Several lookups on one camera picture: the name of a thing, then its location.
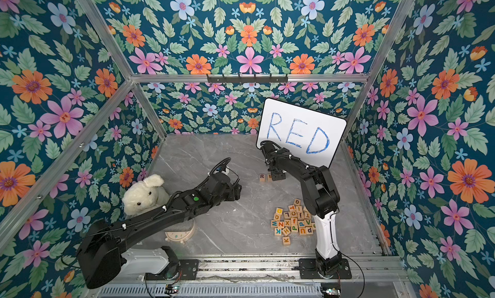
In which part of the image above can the black hook rail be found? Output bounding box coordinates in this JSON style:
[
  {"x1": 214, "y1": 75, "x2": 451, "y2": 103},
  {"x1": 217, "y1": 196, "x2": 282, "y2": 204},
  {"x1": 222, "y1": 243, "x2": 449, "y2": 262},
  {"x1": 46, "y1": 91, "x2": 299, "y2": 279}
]
[{"x1": 206, "y1": 74, "x2": 289, "y2": 84}]

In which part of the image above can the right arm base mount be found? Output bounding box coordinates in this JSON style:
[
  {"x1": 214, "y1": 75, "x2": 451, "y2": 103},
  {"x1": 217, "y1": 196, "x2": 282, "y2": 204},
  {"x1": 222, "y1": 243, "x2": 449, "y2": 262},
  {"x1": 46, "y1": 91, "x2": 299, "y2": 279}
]
[{"x1": 295, "y1": 255, "x2": 352, "y2": 280}]

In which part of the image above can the white whiteboard with RED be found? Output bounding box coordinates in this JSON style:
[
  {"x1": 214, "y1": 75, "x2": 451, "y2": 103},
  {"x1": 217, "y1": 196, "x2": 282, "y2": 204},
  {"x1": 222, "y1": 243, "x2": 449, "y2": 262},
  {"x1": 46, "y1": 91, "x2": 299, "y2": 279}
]
[{"x1": 256, "y1": 98, "x2": 347, "y2": 167}]

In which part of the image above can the round wooden toy clock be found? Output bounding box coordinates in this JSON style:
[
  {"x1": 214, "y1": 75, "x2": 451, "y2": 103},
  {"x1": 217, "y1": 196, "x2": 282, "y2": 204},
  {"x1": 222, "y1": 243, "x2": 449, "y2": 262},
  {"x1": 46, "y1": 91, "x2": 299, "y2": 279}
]
[{"x1": 165, "y1": 219, "x2": 196, "y2": 244}]

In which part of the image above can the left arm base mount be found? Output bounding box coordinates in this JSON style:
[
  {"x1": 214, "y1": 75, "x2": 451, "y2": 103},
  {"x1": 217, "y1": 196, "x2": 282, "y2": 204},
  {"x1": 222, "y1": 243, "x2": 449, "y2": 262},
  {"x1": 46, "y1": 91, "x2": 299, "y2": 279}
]
[{"x1": 144, "y1": 246, "x2": 199, "y2": 282}]

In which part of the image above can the white plush bunny toy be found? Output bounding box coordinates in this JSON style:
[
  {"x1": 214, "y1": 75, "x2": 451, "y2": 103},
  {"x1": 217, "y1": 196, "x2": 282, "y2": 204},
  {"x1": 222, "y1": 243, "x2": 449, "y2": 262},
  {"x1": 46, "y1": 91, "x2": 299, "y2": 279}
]
[{"x1": 122, "y1": 174, "x2": 170, "y2": 217}]

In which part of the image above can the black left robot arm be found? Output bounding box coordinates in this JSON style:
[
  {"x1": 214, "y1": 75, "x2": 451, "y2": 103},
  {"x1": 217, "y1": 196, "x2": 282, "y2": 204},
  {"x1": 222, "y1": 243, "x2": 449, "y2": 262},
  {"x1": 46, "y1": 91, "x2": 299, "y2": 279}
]
[{"x1": 76, "y1": 172, "x2": 242, "y2": 289}]

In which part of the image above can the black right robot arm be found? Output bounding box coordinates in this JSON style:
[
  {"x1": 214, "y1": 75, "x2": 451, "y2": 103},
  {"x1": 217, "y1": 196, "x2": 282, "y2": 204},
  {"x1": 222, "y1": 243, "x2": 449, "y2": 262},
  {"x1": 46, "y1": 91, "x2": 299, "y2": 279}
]
[{"x1": 260, "y1": 140, "x2": 342, "y2": 278}]

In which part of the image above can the wooden K letter block orange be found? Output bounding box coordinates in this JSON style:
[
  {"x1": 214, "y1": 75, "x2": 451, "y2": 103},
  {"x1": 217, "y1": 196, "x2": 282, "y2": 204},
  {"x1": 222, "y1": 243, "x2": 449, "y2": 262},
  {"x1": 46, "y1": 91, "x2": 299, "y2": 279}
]
[{"x1": 282, "y1": 236, "x2": 291, "y2": 246}]

